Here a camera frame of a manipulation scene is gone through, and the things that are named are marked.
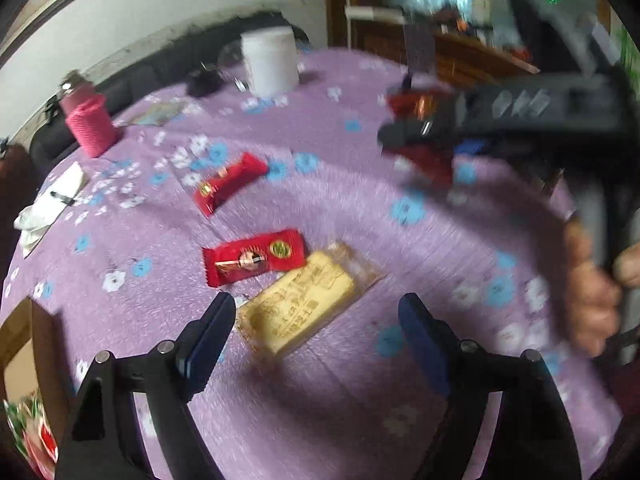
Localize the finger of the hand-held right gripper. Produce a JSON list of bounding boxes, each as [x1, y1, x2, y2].
[[452, 137, 493, 159], [376, 117, 456, 157]]

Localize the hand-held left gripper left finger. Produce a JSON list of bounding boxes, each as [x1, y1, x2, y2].
[[55, 292, 237, 480]]

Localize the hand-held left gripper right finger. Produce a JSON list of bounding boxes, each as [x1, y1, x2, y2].
[[398, 292, 583, 480]]

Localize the dark red foil packet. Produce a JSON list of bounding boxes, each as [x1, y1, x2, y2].
[[387, 85, 457, 188]]

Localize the yellow biscuit packet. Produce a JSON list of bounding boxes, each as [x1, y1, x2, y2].
[[235, 241, 386, 358]]

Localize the red cartoon snack packet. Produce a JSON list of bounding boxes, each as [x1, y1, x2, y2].
[[201, 228, 308, 288]]

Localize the cardboard box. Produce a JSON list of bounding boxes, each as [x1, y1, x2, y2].
[[0, 296, 73, 461]]

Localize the green snack packet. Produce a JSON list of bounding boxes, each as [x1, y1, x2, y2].
[[4, 392, 43, 456]]

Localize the person's right hand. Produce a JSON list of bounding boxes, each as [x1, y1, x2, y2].
[[564, 215, 640, 358]]

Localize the wooden sideboard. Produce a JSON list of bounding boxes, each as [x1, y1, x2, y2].
[[347, 5, 543, 83]]

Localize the purple floral tablecloth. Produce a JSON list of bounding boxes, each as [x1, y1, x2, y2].
[[0, 46, 626, 480]]

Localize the white plastic jar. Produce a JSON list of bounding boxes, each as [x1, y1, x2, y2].
[[240, 27, 301, 97]]

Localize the black pouch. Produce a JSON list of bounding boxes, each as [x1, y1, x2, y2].
[[186, 67, 223, 98]]

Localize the white paper napkin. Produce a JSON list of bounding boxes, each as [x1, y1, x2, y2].
[[13, 161, 91, 258]]

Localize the green booklet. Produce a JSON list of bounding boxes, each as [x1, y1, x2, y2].
[[127, 101, 187, 127]]

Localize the pink thermos with knitted sleeve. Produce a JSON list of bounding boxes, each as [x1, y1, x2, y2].
[[57, 71, 120, 159]]

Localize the brown armchair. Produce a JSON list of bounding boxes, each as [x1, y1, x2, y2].
[[0, 140, 43, 281]]

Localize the black sofa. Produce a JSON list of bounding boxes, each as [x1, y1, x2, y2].
[[29, 7, 313, 161]]

